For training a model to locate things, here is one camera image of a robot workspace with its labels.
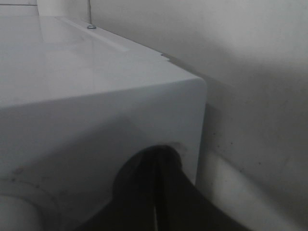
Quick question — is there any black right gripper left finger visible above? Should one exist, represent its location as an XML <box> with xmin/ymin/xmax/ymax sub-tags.
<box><xmin>75</xmin><ymin>145</ymin><xmax>159</xmax><ymax>231</ymax></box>

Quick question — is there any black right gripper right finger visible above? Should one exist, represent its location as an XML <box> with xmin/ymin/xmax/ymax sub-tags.
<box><xmin>156</xmin><ymin>145</ymin><xmax>247</xmax><ymax>231</ymax></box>

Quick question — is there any upper white dial knob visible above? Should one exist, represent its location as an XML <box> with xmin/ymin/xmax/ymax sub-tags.
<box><xmin>0</xmin><ymin>189</ymin><xmax>48</xmax><ymax>231</ymax></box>

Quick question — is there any white microwave oven body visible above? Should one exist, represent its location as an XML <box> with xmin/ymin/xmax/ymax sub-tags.
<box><xmin>0</xmin><ymin>16</ymin><xmax>206</xmax><ymax>231</ymax></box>

